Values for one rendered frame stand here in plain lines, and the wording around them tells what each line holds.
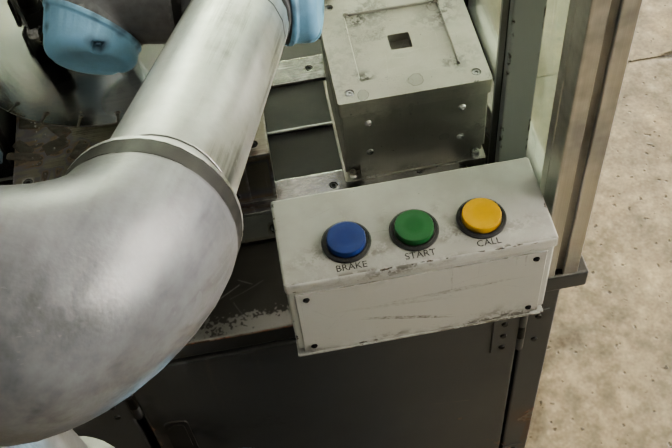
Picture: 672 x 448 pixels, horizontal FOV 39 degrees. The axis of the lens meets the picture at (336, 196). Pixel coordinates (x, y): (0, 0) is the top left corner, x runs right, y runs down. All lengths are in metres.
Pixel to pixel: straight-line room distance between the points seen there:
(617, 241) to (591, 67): 1.25
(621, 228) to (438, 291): 1.15
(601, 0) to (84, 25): 0.41
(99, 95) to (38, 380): 0.70
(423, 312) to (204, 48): 0.53
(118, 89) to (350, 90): 0.26
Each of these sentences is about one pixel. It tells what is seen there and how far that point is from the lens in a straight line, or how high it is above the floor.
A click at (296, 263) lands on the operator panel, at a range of 0.96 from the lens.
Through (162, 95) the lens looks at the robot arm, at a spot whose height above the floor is 1.32.
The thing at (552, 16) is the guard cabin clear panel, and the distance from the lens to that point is 0.99.
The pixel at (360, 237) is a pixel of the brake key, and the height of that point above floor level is 0.91.
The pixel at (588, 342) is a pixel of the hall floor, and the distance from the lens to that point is 1.97.
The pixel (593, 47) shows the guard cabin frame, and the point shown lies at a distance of 0.86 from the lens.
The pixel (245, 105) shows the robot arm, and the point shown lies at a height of 1.29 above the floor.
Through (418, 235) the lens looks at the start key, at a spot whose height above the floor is 0.91.
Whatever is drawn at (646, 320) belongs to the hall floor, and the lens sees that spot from 2.01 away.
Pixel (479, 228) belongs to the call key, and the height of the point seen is 0.91.
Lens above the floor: 1.70
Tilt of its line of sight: 52 degrees down
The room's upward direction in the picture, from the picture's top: 6 degrees counter-clockwise
